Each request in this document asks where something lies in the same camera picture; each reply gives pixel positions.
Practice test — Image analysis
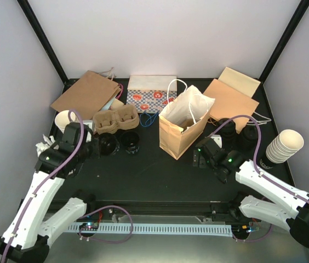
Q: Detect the orange kraft paper bag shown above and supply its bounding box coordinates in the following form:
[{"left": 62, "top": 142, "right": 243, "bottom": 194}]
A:
[{"left": 159, "top": 85, "right": 215, "bottom": 160}]

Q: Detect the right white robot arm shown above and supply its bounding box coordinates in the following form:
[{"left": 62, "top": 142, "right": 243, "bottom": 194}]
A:
[{"left": 195, "top": 137, "right": 309, "bottom": 249}]

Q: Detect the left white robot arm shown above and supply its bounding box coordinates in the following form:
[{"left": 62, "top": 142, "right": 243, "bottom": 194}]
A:
[{"left": 0, "top": 122, "right": 100, "bottom": 262}]

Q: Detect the black lid stack left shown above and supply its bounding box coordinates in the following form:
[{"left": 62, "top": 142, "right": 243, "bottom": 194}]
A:
[{"left": 218, "top": 121, "right": 237, "bottom": 148}]

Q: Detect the black lid stack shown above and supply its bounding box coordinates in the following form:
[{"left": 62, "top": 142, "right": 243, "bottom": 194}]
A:
[
  {"left": 238, "top": 125, "right": 259, "bottom": 150},
  {"left": 218, "top": 121, "right": 237, "bottom": 148}
]

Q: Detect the black lid stack right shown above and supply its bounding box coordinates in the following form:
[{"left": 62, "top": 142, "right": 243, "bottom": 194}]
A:
[{"left": 238, "top": 125, "right": 259, "bottom": 150}]

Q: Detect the left stack of paper cups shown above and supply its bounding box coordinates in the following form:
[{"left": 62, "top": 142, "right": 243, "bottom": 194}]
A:
[{"left": 54, "top": 110, "right": 78, "bottom": 133}]

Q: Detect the stack of paper cups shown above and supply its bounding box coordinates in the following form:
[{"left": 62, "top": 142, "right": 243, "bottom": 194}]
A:
[
  {"left": 258, "top": 129, "right": 304, "bottom": 169},
  {"left": 54, "top": 110, "right": 78, "bottom": 133}
]

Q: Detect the bundle of wrapped straws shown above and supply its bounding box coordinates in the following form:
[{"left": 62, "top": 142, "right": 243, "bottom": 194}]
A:
[{"left": 35, "top": 134, "right": 76, "bottom": 176}]

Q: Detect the stack of pulp cup carriers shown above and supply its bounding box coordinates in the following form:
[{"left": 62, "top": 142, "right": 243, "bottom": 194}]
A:
[{"left": 93, "top": 105, "right": 140, "bottom": 134}]

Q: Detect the brown flat paper bag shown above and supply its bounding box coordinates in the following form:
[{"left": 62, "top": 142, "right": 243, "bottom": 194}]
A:
[{"left": 51, "top": 71, "right": 121, "bottom": 119}]

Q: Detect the orange flat bag right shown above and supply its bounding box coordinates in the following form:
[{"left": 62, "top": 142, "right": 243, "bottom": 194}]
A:
[{"left": 203, "top": 79, "right": 259, "bottom": 121}]

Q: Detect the right stack of paper cups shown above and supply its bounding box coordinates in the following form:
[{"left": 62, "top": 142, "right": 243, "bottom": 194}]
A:
[{"left": 258, "top": 129, "right": 304, "bottom": 169}]

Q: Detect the tan flat paper bag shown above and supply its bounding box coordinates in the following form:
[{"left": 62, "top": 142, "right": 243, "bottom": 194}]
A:
[{"left": 218, "top": 67, "right": 261, "bottom": 98}]

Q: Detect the checkered printed paper bag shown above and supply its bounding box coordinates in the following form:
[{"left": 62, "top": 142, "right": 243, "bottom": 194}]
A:
[{"left": 126, "top": 75, "right": 178, "bottom": 113}]

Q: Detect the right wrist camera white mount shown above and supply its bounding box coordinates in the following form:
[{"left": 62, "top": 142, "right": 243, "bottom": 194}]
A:
[{"left": 210, "top": 134, "right": 222, "bottom": 148}]

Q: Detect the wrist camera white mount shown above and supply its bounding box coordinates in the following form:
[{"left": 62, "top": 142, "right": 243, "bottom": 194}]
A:
[
  {"left": 210, "top": 134, "right": 222, "bottom": 148},
  {"left": 83, "top": 120, "right": 95, "bottom": 132}
]

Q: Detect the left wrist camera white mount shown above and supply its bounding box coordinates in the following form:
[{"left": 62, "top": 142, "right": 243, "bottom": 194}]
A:
[{"left": 83, "top": 120, "right": 95, "bottom": 132}]

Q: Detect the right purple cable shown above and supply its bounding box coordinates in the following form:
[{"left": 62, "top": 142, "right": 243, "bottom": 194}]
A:
[{"left": 208, "top": 115, "right": 309, "bottom": 243}]

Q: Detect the purple cable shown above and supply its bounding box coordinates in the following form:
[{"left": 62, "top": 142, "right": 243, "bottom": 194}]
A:
[
  {"left": 208, "top": 115, "right": 309, "bottom": 243},
  {"left": 1, "top": 108, "right": 133, "bottom": 263}
]

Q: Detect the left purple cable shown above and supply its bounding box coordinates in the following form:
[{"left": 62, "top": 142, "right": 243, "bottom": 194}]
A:
[{"left": 1, "top": 108, "right": 133, "bottom": 263}]

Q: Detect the blue bag handle string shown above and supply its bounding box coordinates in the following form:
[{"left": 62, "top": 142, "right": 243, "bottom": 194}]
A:
[{"left": 139, "top": 111, "right": 159, "bottom": 128}]

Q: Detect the blue slotted cable duct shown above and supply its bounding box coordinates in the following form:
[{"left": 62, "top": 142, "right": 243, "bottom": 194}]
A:
[{"left": 65, "top": 222, "right": 232, "bottom": 237}]

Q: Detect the right black frame post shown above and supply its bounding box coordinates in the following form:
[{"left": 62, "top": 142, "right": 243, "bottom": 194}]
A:
[{"left": 259, "top": 0, "right": 309, "bottom": 82}]

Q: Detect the black frame post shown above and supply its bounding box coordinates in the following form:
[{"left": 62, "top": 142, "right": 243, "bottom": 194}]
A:
[
  {"left": 17, "top": 0, "right": 68, "bottom": 84},
  {"left": 259, "top": 0, "right": 309, "bottom": 82}
]

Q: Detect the left black frame post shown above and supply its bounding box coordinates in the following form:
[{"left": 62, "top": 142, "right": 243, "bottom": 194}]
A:
[{"left": 17, "top": 0, "right": 68, "bottom": 84}]

